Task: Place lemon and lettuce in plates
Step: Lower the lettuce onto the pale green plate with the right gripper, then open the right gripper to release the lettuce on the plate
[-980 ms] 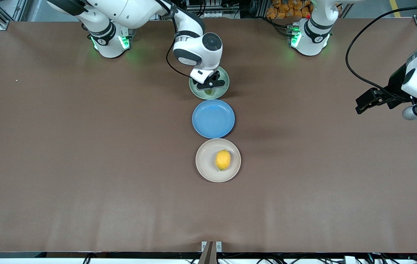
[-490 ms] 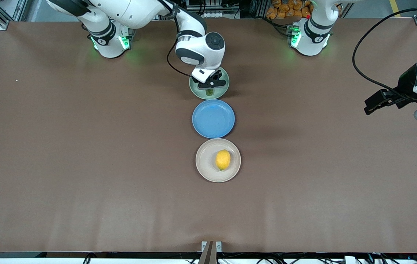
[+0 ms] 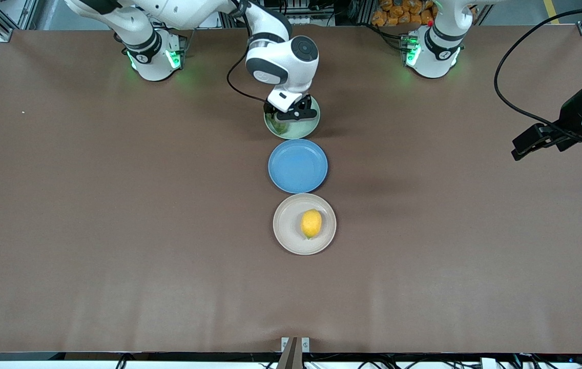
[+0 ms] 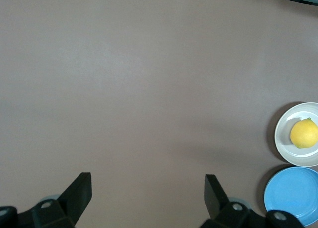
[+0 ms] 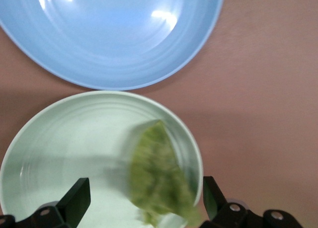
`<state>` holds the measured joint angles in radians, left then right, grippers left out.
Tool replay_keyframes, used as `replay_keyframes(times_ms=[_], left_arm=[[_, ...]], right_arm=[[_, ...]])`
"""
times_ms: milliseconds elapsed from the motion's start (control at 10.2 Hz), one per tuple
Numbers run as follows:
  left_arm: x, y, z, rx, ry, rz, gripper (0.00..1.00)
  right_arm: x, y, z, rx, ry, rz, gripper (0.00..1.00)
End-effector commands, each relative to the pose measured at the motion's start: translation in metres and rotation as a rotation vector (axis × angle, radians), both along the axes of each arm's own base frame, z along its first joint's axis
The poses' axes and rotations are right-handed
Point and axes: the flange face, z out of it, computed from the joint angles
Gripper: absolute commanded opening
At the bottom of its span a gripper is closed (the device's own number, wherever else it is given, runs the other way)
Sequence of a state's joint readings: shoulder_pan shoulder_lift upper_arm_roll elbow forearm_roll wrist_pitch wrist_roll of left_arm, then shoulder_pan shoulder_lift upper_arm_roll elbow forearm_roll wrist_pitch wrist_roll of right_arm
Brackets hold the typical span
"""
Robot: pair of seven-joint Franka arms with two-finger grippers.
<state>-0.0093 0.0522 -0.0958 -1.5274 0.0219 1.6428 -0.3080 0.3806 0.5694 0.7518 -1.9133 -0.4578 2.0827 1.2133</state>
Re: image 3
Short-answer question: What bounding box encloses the green lettuce leaf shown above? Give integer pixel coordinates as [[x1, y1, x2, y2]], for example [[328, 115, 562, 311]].
[[269, 114, 293, 137]]

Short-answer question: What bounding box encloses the yellow lemon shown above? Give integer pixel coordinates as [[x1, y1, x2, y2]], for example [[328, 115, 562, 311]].
[[301, 209, 323, 239]]

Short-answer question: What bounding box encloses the light green plate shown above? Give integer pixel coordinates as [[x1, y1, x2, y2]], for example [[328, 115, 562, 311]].
[[263, 95, 321, 140]]

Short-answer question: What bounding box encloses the blue plate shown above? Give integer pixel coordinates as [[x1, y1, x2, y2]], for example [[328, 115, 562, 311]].
[[268, 138, 329, 194]]

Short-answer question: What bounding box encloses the beige plate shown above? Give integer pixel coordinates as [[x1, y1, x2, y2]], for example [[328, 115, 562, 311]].
[[273, 193, 337, 256]]

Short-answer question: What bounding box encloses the bag of oranges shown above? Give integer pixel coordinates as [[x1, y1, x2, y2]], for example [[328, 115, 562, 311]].
[[371, 0, 438, 27]]

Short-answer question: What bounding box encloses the black arm base cable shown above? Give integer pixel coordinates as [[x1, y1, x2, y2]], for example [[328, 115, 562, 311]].
[[368, 23, 409, 52]]

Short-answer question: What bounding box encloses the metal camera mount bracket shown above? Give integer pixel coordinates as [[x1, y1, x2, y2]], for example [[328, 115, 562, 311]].
[[281, 337, 310, 369]]

